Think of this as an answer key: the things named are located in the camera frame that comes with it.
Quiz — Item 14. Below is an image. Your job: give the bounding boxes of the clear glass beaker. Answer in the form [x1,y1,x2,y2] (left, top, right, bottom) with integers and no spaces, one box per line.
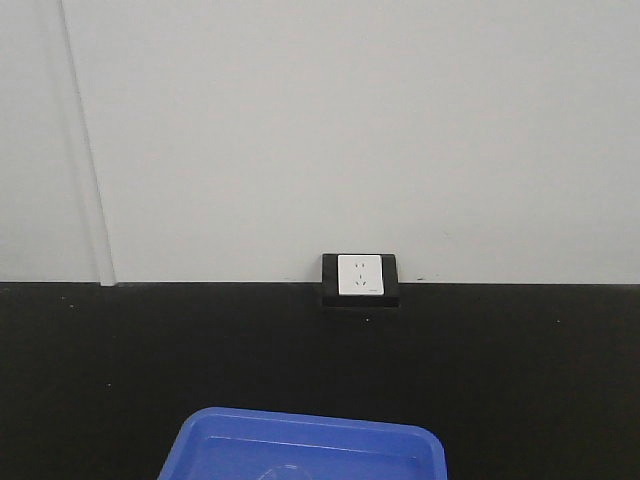
[258,464,313,480]

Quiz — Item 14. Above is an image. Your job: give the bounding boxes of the blue plastic tray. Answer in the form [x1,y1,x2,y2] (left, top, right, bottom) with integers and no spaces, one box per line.
[159,407,448,479]

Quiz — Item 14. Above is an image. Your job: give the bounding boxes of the white wall socket black frame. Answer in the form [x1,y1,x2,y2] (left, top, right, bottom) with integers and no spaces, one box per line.
[321,253,400,309]

